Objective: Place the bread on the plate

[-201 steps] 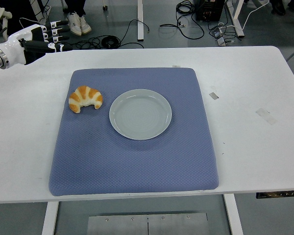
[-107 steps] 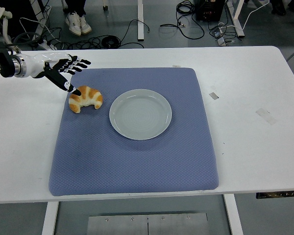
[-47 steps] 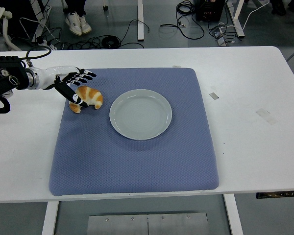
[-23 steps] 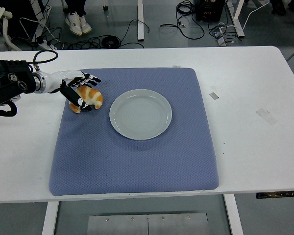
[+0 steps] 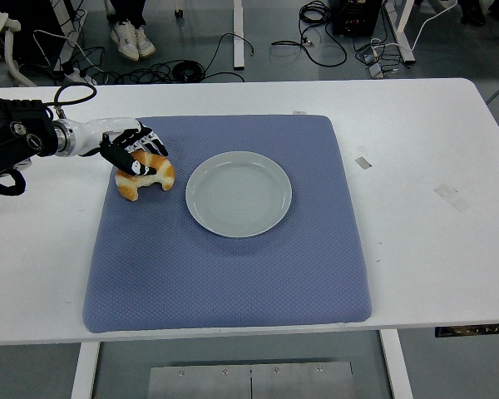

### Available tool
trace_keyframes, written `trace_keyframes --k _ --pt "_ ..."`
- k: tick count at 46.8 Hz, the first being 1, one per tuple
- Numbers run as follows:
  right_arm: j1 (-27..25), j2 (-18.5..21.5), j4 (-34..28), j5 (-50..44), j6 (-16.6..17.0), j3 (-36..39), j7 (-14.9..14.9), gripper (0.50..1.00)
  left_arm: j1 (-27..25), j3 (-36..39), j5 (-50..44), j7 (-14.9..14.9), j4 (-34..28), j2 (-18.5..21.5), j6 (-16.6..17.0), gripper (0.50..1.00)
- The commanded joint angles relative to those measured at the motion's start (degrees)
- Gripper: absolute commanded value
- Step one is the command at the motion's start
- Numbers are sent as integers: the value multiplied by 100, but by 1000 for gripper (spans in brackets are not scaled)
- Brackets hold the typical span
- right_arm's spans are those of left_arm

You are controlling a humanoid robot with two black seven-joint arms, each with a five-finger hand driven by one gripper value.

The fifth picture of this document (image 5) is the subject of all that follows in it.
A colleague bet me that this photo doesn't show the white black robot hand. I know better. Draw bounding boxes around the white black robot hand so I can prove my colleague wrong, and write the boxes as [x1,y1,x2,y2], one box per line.
[71,117,170,177]

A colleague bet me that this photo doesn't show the orange white croissant bread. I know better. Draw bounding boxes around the orange white croissant bread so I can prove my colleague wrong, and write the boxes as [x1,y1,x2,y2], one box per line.
[114,150,176,204]

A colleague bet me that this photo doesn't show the grey round plate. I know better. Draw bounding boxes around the grey round plate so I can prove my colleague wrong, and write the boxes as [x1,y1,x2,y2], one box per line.
[185,150,294,239]

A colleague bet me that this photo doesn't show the grey metal plate with screws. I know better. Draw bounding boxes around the grey metal plate with screws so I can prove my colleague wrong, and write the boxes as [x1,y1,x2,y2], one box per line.
[148,361,356,399]

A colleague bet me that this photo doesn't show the person's white shoe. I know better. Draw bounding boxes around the person's white shoe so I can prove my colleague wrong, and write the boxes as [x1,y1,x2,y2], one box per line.
[110,20,141,62]
[133,27,156,58]

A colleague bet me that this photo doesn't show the white chair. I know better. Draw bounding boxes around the white chair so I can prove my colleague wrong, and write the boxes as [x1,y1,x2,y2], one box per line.
[0,10,38,87]

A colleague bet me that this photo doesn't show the person's legs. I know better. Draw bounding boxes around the person's legs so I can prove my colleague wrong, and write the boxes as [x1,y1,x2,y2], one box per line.
[106,0,146,28]

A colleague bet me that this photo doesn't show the blue quilted mat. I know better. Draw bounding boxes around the blue quilted mat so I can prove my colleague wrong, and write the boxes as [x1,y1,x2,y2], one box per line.
[82,115,373,335]

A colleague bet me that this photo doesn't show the black equipment box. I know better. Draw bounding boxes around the black equipment box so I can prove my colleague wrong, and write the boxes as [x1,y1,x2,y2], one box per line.
[331,0,383,37]

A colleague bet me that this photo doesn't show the white slanted background table leg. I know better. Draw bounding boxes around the white slanted background table leg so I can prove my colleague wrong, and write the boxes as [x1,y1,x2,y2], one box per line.
[382,0,417,64]

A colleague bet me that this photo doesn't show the large grey tape piece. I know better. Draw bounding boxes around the large grey tape piece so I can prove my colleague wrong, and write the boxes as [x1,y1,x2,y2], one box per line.
[433,183,472,214]

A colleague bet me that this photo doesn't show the person's black shoe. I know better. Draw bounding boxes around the person's black shoe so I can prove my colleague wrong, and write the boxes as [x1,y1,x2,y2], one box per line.
[459,0,486,27]

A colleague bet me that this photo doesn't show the black table control panel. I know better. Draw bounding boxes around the black table control panel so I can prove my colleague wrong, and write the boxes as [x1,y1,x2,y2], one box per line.
[435,323,499,338]

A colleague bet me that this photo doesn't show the coiled black cable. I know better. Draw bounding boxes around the coiled black cable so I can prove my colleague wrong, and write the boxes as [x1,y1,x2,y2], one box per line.
[172,59,205,83]

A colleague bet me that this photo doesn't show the arched black cable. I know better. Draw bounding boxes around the arched black cable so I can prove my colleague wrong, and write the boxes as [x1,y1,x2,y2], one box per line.
[202,32,255,82]

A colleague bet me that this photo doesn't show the white background table post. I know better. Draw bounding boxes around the white background table post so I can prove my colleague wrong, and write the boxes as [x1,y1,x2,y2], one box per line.
[232,0,246,70]

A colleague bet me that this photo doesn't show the large looped black cable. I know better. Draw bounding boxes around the large looped black cable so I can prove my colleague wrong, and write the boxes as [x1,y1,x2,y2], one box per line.
[270,0,348,67]

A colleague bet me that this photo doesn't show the white cable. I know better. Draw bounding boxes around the white cable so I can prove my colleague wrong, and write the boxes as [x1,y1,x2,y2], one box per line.
[410,0,459,50]

